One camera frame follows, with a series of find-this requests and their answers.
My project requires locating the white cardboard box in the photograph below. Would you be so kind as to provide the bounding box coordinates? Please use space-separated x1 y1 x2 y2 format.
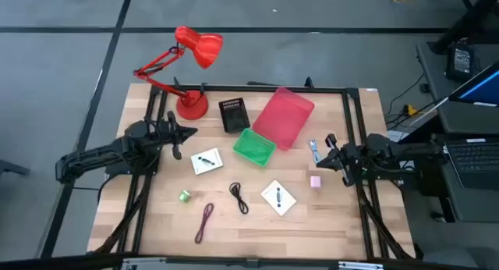
260 179 298 217

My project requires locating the black laptop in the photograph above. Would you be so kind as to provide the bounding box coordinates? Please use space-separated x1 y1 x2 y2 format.
442 137 499 191

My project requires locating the black stand pole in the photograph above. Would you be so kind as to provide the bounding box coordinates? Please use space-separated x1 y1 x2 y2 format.
428 0 499 55

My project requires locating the red plastic bin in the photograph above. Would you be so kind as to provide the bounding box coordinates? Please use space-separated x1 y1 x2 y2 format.
252 86 316 152

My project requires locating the white sheet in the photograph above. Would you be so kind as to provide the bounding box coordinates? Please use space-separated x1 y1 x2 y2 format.
388 129 409 143

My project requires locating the red desk lamp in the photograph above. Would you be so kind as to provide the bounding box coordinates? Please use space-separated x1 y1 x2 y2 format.
133 25 225 121

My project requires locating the black floor cable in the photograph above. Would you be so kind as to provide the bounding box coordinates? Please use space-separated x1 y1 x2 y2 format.
385 73 426 126

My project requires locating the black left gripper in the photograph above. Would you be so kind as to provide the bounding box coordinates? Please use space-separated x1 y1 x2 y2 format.
154 110 199 161

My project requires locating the black coiled cable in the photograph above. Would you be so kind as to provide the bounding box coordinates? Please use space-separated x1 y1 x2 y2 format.
228 182 250 215

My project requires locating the black power adapter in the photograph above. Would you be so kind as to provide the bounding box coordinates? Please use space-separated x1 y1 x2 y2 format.
445 41 476 83

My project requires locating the maroon braided cable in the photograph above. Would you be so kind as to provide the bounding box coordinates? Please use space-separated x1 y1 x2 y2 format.
194 202 215 245

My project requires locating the black plastic bin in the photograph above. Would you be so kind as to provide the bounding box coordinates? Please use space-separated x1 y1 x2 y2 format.
218 97 251 134

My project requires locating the dark furniture leg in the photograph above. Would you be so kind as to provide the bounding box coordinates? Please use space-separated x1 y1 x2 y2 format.
0 158 30 177

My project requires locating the silver rail bracket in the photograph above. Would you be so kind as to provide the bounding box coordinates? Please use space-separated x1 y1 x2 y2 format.
338 261 385 270
122 257 167 270

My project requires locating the black camera rail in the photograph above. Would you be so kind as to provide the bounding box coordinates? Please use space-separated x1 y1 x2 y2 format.
0 252 499 270

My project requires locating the black aluminium table frame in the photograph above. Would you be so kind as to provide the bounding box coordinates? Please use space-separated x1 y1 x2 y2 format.
93 76 416 263

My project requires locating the dark grey side desk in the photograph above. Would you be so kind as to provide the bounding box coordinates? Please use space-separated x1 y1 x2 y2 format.
415 41 499 224

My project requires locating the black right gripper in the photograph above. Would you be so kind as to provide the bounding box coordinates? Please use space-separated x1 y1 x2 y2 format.
316 133 363 187

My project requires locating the white card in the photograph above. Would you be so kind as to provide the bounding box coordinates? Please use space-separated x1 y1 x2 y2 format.
189 147 225 176

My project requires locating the tilted monitor screen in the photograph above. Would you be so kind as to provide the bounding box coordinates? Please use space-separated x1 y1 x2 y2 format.
448 61 499 107

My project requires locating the green plastic bin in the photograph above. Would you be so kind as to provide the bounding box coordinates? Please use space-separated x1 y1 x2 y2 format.
232 127 278 169

